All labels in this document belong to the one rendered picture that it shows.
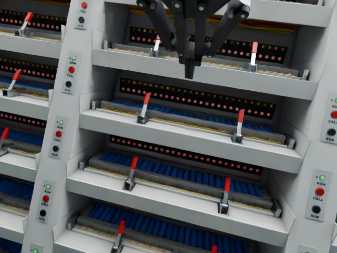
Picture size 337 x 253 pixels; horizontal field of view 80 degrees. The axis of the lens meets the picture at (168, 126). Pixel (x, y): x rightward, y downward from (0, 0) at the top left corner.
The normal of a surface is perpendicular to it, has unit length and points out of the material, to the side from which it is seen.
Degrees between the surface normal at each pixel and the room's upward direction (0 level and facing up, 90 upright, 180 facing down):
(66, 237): 19
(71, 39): 90
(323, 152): 90
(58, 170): 90
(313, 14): 109
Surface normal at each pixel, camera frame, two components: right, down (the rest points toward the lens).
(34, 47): -0.18, 0.29
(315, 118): -0.13, -0.03
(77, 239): 0.15, -0.94
